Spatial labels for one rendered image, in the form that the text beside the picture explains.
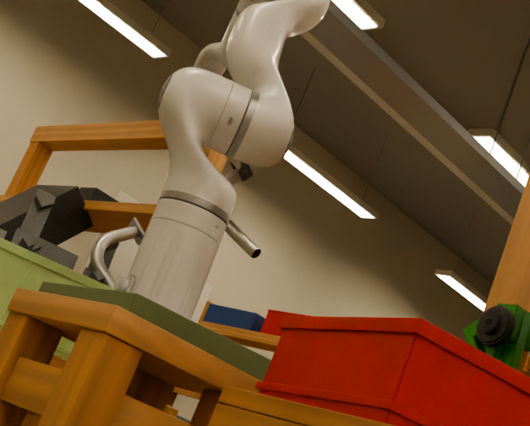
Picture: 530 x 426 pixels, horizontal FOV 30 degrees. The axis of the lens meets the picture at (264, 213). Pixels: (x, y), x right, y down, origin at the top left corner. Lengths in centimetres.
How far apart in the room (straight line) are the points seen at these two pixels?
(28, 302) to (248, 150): 43
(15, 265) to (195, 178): 53
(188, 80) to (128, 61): 779
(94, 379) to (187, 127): 46
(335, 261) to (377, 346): 1009
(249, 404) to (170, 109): 57
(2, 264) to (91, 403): 66
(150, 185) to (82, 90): 115
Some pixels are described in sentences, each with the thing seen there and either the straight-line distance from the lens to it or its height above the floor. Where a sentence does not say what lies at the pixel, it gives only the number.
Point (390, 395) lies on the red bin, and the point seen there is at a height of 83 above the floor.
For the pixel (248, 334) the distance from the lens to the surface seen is 818.
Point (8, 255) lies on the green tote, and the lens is 196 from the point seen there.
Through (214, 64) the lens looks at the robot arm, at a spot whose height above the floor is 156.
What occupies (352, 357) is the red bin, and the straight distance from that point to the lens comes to 115.
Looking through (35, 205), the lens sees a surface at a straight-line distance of 229.
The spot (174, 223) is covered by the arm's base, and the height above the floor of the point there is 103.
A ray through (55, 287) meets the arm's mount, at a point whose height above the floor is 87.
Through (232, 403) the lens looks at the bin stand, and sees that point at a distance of 126.
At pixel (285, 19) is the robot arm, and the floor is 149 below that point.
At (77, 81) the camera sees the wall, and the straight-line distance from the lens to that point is 909.
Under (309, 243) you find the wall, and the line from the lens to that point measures 1090.
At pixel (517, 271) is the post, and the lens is 234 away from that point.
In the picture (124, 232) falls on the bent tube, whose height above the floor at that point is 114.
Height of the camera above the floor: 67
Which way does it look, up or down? 16 degrees up
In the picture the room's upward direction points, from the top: 22 degrees clockwise
